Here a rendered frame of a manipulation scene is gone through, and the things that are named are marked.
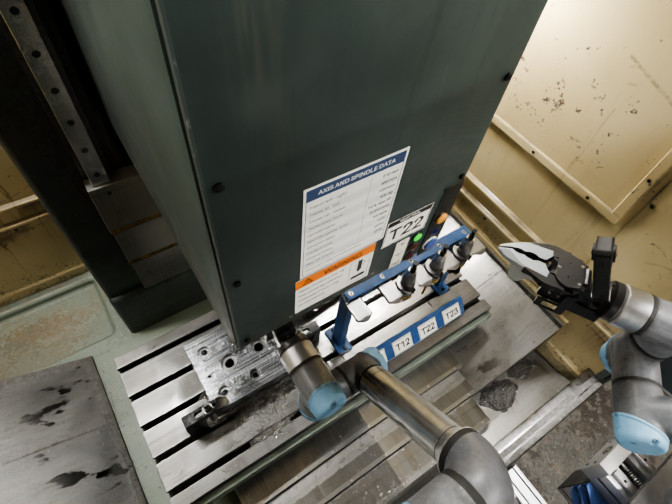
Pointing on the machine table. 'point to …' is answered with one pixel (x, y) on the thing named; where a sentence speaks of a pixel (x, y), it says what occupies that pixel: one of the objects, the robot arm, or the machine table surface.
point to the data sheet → (348, 211)
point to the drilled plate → (275, 371)
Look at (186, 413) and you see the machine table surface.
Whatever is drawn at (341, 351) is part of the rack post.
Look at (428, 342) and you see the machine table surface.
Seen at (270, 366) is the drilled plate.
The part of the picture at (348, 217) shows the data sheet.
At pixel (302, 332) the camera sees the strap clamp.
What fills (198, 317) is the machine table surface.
